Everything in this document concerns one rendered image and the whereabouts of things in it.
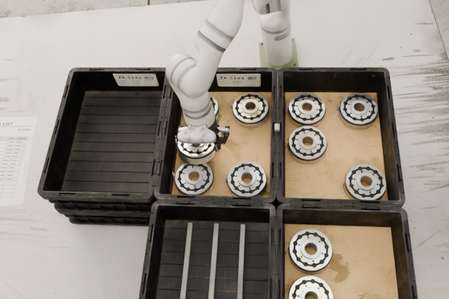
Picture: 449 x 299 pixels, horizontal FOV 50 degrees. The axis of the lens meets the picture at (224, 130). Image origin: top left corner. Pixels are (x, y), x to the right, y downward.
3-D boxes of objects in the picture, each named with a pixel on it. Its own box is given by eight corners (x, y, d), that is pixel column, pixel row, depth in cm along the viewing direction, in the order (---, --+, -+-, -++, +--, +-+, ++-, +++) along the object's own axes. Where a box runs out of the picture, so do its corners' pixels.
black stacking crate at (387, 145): (278, 91, 145) (278, 69, 135) (379, 92, 142) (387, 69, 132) (276, 219, 126) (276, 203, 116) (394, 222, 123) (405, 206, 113)
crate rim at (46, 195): (73, 71, 143) (69, 67, 141) (172, 72, 140) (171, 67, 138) (39, 199, 124) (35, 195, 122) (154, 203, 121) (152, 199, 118)
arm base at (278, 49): (264, 45, 166) (259, 12, 151) (291, 43, 165) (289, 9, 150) (265, 67, 162) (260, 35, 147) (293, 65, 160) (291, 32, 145)
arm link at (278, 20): (283, -33, 136) (286, 9, 151) (250, -24, 137) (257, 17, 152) (292, -9, 132) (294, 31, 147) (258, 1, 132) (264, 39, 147)
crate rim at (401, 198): (277, 72, 137) (277, 67, 135) (387, 72, 134) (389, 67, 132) (276, 206, 117) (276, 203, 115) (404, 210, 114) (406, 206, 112)
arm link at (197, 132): (178, 143, 116) (172, 130, 111) (184, 105, 122) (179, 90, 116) (215, 144, 115) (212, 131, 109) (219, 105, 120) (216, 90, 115)
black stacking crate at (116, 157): (84, 91, 151) (71, 69, 141) (178, 91, 148) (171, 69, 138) (54, 211, 132) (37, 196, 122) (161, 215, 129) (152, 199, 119)
